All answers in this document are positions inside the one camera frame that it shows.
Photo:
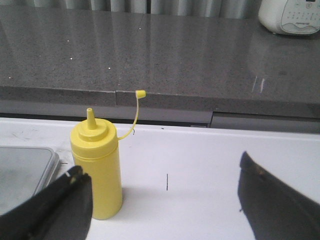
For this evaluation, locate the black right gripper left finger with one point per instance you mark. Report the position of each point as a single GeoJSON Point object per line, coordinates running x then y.
{"type": "Point", "coordinates": [61, 211]}

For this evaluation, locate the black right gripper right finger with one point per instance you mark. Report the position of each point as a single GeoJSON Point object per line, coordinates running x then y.
{"type": "Point", "coordinates": [274, 210]}

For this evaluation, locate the yellow squeeze bottle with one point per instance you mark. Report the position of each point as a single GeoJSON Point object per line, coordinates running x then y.
{"type": "Point", "coordinates": [95, 147]}

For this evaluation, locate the silver electronic kitchen scale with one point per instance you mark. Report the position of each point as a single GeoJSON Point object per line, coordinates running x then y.
{"type": "Point", "coordinates": [26, 170]}

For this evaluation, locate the grey stone counter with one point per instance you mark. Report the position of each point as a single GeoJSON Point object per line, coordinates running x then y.
{"type": "Point", "coordinates": [56, 61]}

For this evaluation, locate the white rice cooker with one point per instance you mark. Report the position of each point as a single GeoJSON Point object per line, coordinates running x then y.
{"type": "Point", "coordinates": [290, 17]}

